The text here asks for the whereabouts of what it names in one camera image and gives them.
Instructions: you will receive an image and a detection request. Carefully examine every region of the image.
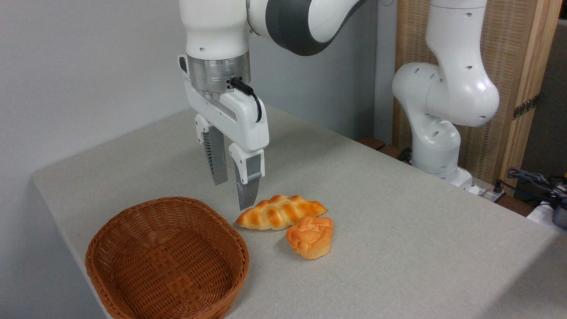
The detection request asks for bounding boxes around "wooden woven screen panel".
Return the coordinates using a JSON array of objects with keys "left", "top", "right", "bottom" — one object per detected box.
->
[{"left": 392, "top": 0, "right": 563, "bottom": 195}]

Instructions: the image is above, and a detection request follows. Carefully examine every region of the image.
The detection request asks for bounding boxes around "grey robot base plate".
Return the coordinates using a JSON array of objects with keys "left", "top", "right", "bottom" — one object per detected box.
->
[{"left": 469, "top": 177, "right": 506, "bottom": 203}]

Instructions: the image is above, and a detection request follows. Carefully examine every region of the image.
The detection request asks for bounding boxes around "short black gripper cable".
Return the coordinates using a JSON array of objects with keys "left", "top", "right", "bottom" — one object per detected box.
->
[{"left": 230, "top": 78, "right": 263, "bottom": 123}]

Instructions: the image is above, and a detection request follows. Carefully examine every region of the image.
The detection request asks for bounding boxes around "dark metal hinge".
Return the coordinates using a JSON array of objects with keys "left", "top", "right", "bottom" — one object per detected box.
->
[{"left": 513, "top": 95, "right": 540, "bottom": 120}]

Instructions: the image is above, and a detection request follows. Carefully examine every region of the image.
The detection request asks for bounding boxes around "round bread roll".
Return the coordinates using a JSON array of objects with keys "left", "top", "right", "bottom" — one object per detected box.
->
[{"left": 286, "top": 216, "right": 334, "bottom": 260}]

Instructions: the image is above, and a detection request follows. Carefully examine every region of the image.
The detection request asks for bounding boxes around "black cable bundle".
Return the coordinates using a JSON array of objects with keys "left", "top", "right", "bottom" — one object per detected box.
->
[{"left": 494, "top": 167, "right": 567, "bottom": 209}]

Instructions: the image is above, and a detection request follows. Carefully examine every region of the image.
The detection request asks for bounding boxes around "long braided bread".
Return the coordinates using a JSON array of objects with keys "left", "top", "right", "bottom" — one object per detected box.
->
[{"left": 236, "top": 195, "right": 327, "bottom": 231}]

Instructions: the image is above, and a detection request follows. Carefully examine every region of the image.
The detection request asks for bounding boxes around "white box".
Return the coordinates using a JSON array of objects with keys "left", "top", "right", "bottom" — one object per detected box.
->
[{"left": 526, "top": 200, "right": 567, "bottom": 235}]

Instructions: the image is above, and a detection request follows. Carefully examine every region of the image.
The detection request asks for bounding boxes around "brown wicker basket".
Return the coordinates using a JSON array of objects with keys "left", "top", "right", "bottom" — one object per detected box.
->
[{"left": 85, "top": 196, "right": 250, "bottom": 319}]

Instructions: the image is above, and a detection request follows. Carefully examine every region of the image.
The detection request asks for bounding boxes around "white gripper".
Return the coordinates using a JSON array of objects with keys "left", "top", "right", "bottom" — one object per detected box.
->
[{"left": 179, "top": 55, "right": 270, "bottom": 211}]

